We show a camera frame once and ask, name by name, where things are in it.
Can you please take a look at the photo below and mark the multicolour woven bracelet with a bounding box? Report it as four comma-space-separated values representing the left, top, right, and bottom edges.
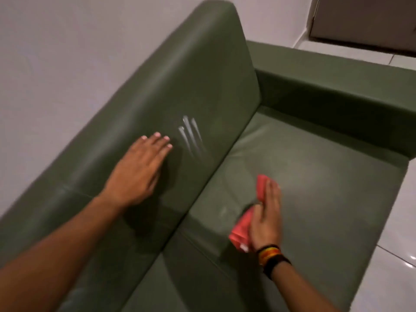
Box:
256, 244, 282, 266

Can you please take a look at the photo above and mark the person's right hand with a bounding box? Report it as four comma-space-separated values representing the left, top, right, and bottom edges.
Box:
248, 179, 283, 251

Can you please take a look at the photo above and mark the person's left forearm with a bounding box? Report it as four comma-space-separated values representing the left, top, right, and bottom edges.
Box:
0, 193, 123, 312

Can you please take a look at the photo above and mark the red cloth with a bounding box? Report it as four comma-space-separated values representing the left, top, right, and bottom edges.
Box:
228, 174, 269, 254

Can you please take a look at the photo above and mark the brown wooden door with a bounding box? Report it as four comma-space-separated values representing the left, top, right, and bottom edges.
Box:
309, 0, 416, 56

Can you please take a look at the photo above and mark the person's left hand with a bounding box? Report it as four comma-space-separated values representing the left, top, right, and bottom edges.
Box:
101, 132, 173, 208

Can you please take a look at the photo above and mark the black wristband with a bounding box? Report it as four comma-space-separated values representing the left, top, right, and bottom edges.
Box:
263, 255, 292, 281

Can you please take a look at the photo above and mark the green leather sofa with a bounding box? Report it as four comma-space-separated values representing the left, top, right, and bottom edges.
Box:
0, 0, 416, 312

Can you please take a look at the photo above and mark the person's right forearm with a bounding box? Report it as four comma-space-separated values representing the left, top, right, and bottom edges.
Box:
270, 260, 341, 312

